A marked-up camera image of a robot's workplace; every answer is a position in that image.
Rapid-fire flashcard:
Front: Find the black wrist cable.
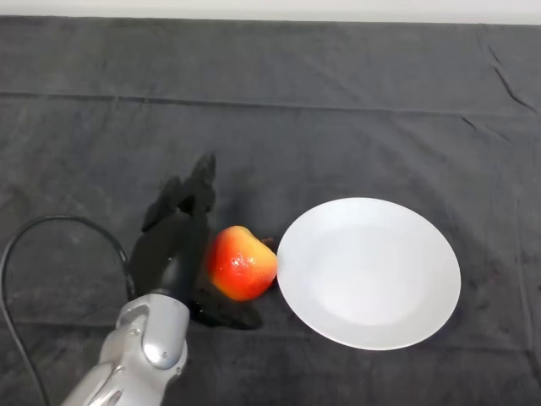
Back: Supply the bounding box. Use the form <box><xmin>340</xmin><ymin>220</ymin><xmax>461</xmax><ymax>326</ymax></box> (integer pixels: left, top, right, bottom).
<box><xmin>0</xmin><ymin>215</ymin><xmax>135</xmax><ymax>406</ymax></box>

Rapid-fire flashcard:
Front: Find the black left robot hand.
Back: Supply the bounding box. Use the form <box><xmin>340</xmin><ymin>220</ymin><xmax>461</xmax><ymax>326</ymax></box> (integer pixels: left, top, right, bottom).
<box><xmin>129</xmin><ymin>151</ymin><xmax>262</xmax><ymax>332</ymax></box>

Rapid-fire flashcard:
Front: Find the red yellow apple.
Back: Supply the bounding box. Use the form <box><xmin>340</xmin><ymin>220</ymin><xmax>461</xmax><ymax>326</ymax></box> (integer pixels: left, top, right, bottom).
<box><xmin>205</xmin><ymin>225</ymin><xmax>279</xmax><ymax>302</ymax></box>

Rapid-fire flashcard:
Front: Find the black table cloth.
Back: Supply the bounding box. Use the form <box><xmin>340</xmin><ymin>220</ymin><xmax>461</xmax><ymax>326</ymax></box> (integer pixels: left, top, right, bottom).
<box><xmin>0</xmin><ymin>14</ymin><xmax>541</xmax><ymax>406</ymax></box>

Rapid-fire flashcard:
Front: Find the white round plate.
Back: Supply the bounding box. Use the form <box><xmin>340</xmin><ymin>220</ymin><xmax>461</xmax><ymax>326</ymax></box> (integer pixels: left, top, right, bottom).
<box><xmin>276</xmin><ymin>196</ymin><xmax>462</xmax><ymax>352</ymax></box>

